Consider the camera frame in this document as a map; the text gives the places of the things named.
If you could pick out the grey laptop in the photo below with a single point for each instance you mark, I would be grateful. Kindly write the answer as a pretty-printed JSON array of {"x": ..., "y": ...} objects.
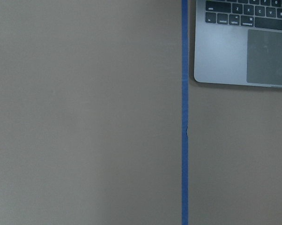
[{"x": 238, "y": 42}]

